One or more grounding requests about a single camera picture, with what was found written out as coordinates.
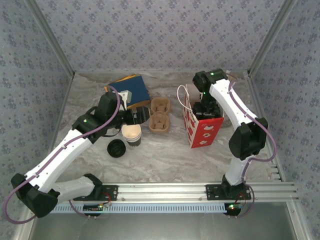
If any brown pulp cup carrier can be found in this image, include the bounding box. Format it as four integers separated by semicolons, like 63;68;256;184
148;119;172;134
148;97;172;133

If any red white paper bag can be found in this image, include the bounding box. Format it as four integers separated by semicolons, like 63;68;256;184
176;84;225;149

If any black paper cup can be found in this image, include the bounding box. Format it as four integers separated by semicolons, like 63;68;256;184
121;124;142;141
122;132;142;144
124;136;143;149

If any black plastic cup lid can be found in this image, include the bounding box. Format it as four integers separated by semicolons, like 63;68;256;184
106;139;126;159

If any small circuit board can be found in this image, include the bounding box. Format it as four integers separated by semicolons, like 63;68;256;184
223;202;243;217
83;203;105;213

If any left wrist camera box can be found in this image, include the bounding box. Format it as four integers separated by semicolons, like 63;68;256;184
118;90;133;108

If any purple cable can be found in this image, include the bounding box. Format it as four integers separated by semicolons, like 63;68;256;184
236;187;256;219
4;85;123;224
224;71;278;181
68;199;91;219

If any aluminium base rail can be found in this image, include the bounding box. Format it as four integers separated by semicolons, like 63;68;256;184
49;181;300;203

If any slotted grey cable duct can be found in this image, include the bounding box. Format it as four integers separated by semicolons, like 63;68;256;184
49;201;231;215

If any aluminium frame post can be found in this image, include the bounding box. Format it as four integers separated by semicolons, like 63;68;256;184
247;0;298;76

